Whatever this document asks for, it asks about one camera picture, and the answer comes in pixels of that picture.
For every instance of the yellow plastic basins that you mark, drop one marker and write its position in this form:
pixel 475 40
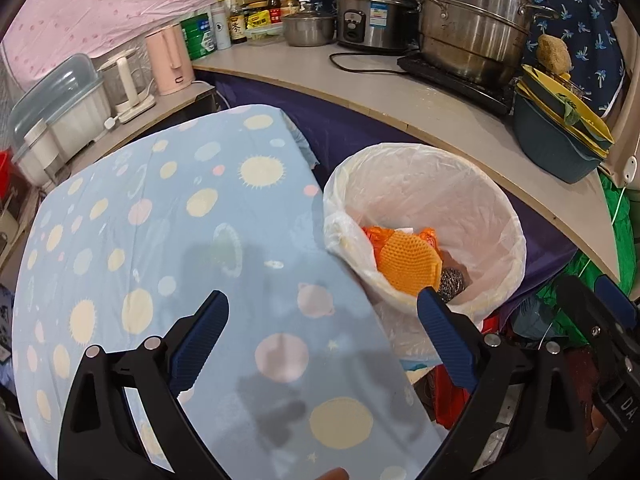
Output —
pixel 550 95

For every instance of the white cylindrical container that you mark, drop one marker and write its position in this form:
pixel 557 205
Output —
pixel 45 152

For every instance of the small steel lidded pot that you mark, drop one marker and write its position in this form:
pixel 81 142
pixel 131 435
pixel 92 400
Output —
pixel 307 27

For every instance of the orange snack wrapper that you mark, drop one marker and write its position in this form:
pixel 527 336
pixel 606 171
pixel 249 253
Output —
pixel 427 237
pixel 375 237

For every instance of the silver rice cooker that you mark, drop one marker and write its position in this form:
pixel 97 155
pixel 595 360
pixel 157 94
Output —
pixel 375 15

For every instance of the green tin can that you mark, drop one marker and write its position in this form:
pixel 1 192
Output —
pixel 197 35

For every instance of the red plastic basin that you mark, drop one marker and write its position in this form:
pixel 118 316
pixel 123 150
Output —
pixel 5 172

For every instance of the dark blue plastic basin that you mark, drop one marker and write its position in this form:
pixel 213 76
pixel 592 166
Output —
pixel 550 150

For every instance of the white power plug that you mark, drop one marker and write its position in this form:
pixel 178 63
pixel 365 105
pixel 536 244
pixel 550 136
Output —
pixel 110 122

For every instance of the red shopping bag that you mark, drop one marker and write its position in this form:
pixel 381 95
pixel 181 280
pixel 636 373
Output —
pixel 450 395

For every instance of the glass and white kettle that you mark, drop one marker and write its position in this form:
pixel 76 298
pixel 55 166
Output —
pixel 125 85

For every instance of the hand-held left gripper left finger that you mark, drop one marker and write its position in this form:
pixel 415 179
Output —
pixel 200 340

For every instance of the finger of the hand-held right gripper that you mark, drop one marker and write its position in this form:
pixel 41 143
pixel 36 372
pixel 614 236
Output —
pixel 580 305
pixel 617 297

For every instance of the yellow oil bottle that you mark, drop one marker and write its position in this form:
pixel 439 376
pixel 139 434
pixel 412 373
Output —
pixel 290 2

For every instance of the green plastic bag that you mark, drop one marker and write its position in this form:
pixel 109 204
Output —
pixel 620 240

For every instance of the white lined trash bin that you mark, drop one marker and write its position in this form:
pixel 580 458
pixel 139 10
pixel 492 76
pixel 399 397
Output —
pixel 450 185

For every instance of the pink dotted sheet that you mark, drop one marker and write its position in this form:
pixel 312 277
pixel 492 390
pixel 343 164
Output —
pixel 125 5

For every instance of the dark sauce bottle white label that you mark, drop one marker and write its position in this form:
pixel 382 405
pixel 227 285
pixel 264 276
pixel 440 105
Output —
pixel 237 25

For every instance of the person's left hand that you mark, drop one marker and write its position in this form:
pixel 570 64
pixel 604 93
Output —
pixel 332 475

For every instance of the clear lidded storage box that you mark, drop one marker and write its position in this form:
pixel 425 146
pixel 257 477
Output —
pixel 60 95

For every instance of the blue spotted blanket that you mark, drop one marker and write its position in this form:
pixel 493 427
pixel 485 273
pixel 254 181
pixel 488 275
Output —
pixel 175 240

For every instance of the orange knitted cloth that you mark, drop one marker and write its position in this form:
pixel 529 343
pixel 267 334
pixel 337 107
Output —
pixel 410 265

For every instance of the pink electric kettle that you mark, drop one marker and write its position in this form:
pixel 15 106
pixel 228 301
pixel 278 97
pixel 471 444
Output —
pixel 167 60

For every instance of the stainless steel steamer pot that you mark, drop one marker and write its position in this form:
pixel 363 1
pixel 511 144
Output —
pixel 470 30

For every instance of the steel wool scrubber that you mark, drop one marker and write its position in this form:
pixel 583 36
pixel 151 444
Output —
pixel 450 282

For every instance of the tall dark sauce bottle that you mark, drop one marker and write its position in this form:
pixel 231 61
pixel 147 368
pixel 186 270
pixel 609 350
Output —
pixel 274 5

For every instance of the person's right hand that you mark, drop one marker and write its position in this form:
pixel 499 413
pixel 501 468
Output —
pixel 595 430

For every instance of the brown loofah sponge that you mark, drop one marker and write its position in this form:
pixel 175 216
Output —
pixel 552 55

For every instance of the clear food container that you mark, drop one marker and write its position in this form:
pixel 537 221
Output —
pixel 265 35

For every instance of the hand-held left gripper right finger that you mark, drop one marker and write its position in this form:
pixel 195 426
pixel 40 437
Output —
pixel 447 340

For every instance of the black induction cooker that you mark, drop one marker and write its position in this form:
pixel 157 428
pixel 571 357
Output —
pixel 450 82

